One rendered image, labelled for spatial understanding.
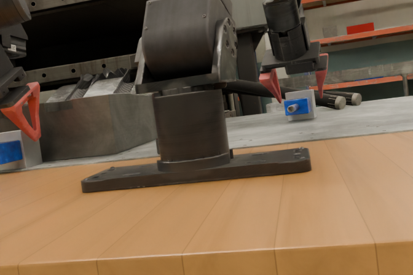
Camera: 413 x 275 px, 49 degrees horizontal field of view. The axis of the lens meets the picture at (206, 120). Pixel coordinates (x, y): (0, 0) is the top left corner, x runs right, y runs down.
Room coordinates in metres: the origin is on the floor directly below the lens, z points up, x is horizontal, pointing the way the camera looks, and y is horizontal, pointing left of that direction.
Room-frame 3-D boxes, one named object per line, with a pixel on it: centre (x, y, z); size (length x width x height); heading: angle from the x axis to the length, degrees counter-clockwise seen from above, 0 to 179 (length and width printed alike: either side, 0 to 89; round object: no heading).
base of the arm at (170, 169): (0.40, 0.01, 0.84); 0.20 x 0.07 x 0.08; 78
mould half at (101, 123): (0.94, 0.21, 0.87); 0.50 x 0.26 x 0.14; 167
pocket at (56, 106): (0.71, 0.21, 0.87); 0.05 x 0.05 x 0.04; 77
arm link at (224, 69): (0.41, 0.01, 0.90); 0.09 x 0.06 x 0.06; 66
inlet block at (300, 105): (0.83, -0.17, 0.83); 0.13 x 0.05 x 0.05; 159
